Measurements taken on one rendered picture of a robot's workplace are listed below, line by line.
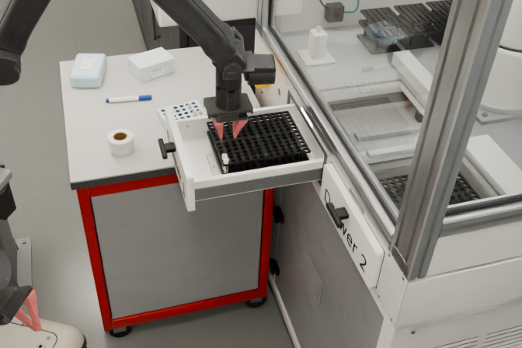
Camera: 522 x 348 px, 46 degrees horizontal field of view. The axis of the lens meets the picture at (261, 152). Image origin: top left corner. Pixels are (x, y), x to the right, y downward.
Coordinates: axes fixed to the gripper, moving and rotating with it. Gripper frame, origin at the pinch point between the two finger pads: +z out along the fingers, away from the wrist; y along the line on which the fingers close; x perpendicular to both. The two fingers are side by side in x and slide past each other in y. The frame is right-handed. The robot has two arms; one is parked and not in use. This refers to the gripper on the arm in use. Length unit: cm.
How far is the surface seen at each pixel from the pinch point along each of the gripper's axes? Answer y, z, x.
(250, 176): -4.3, 8.6, 5.9
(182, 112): 5.2, 18.1, -35.0
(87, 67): 30, 18, -64
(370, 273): -21.4, 9.8, 38.6
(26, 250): 63, 97, -64
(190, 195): 10.4, 9.5, 8.2
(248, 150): -5.7, 7.1, -1.8
